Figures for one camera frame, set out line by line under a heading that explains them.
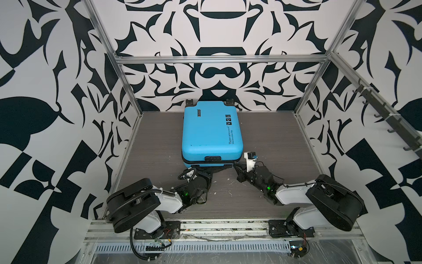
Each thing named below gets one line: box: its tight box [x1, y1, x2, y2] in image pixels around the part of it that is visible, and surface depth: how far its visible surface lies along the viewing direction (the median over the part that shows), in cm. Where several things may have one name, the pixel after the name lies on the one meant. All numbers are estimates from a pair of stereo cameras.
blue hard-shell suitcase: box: [181, 98, 244, 168], surface depth 86 cm
